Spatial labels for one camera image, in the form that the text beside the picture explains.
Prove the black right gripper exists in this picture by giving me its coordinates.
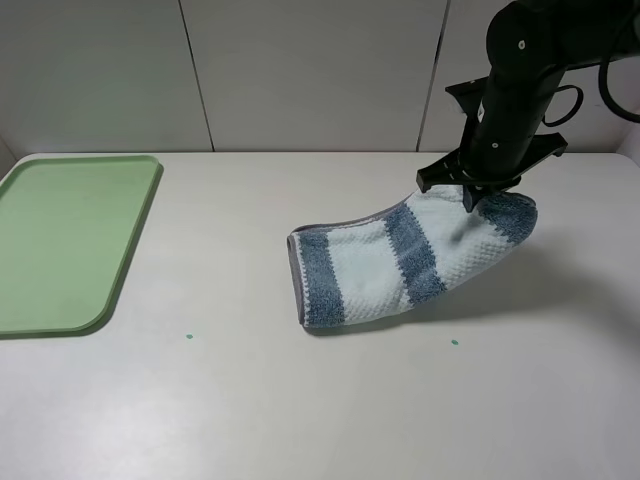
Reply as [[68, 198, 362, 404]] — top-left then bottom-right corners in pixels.
[[416, 77, 567, 210]]

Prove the blue white striped towel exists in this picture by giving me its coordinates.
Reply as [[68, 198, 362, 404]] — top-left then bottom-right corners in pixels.
[[287, 185, 538, 329]]

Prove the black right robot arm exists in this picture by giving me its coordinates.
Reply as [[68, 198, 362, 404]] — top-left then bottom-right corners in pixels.
[[416, 1, 639, 211]]

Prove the green plastic tray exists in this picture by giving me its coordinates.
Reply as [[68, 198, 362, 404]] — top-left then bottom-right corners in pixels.
[[1, 155, 163, 338]]

